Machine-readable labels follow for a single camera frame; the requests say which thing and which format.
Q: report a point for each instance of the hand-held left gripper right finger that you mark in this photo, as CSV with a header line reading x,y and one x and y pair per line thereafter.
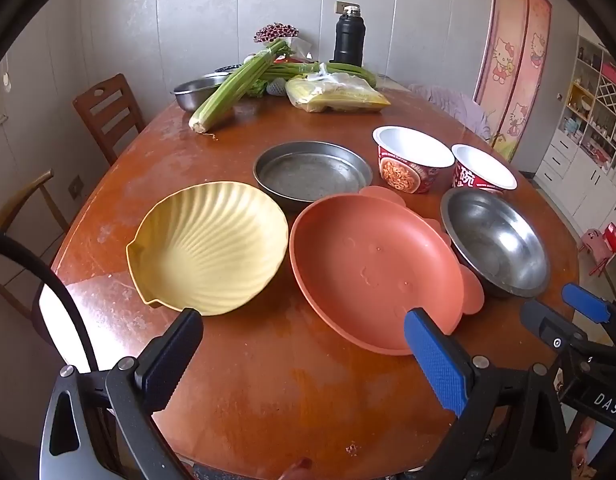
x,y
435,360

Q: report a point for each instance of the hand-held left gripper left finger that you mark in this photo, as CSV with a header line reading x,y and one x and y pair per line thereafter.
x,y
170,355

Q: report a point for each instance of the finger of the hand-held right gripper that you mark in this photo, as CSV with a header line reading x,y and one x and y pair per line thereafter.
x,y
553,330
585,302

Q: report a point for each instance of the stainless steel bowl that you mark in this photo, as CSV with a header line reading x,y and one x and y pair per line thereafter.
x,y
493,240

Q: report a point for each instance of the orange plastic plate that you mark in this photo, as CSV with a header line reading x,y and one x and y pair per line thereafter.
x,y
368,270

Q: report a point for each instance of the yellow shell-shaped plate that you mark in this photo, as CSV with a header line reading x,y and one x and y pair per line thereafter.
x,y
207,245

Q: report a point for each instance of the small red paper bowl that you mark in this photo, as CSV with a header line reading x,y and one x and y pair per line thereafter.
x,y
480,170

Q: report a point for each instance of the large red paper bowl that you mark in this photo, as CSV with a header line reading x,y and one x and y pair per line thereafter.
x,y
413,160

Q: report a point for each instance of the round metal plate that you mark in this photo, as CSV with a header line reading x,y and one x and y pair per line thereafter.
x,y
313,175

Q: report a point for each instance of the red plastic stool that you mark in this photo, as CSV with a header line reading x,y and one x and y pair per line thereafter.
x,y
608,247

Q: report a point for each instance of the pink plastic stool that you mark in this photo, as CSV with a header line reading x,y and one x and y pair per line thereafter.
x,y
590,240

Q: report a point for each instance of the white display cabinet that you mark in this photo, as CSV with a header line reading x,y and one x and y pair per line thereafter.
x,y
588,125

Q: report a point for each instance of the bentwood chair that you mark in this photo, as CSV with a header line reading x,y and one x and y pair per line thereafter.
x,y
22,200

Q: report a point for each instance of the purple cloth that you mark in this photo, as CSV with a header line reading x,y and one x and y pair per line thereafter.
x,y
453,102

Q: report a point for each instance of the brown wooden chair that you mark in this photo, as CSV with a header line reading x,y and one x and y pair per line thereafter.
x,y
110,115

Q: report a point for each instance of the pink cartoon cat door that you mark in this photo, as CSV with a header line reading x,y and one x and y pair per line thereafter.
x,y
513,55

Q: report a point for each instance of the steel bowl with scraps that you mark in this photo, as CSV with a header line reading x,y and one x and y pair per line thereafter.
x,y
192,92

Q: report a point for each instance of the long celery bunch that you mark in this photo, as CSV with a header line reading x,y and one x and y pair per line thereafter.
x,y
237,85

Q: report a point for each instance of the green lettuce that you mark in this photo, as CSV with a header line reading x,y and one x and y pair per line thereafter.
x,y
255,89

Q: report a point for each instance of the yellow noodles plastic bag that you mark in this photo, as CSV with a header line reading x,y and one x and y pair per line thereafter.
x,y
333,92

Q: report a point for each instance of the fruit in white foam net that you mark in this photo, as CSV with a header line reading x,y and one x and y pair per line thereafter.
x,y
277,87

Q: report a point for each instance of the patterned plate with food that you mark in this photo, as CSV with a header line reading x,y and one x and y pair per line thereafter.
x,y
227,69

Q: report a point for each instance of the wrapped celery bunch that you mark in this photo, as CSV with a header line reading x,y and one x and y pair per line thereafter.
x,y
338,69

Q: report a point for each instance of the black thermos bottle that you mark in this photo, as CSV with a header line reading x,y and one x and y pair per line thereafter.
x,y
349,35

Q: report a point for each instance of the red patterned bag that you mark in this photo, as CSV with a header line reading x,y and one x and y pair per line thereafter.
x,y
274,32

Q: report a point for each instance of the low wall outlet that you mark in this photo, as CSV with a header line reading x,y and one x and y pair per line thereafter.
x,y
76,187

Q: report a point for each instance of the wall power outlet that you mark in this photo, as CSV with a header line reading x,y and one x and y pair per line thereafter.
x,y
340,6

